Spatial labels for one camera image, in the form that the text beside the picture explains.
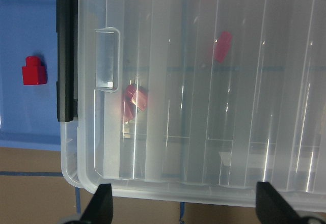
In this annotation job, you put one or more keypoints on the clear plastic storage box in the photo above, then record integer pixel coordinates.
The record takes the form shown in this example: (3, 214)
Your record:
(71, 145)

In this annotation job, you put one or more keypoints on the black box latch handle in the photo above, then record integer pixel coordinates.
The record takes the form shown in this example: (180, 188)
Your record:
(67, 79)

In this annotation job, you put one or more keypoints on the red block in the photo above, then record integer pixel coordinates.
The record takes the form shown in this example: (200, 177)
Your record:
(222, 46)
(139, 98)
(130, 110)
(34, 73)

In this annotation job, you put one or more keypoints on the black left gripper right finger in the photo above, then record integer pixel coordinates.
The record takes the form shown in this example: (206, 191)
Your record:
(271, 207)

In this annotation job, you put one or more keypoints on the clear plastic box lid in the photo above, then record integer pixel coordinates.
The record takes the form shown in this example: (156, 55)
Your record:
(203, 89)

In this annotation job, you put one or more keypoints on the red block under lid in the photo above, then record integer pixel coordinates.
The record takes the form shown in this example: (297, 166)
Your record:
(222, 46)

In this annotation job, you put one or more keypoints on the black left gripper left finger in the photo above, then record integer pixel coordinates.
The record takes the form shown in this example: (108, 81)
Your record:
(100, 207)

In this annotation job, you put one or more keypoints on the blue plastic tray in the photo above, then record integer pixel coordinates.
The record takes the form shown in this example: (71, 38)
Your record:
(29, 113)

